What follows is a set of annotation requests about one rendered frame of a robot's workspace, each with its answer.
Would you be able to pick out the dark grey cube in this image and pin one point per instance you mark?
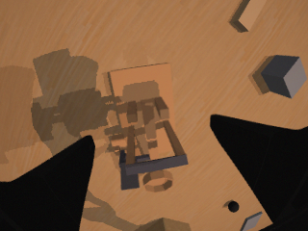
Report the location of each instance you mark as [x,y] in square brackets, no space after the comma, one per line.
[284,75]

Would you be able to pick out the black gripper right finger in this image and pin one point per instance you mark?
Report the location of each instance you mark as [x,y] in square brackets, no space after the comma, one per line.
[273,160]

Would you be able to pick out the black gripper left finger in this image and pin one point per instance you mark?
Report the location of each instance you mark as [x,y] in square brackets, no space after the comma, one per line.
[51,196]

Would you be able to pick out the grey rectangular block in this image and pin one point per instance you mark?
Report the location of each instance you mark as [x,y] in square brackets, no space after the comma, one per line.
[251,221]

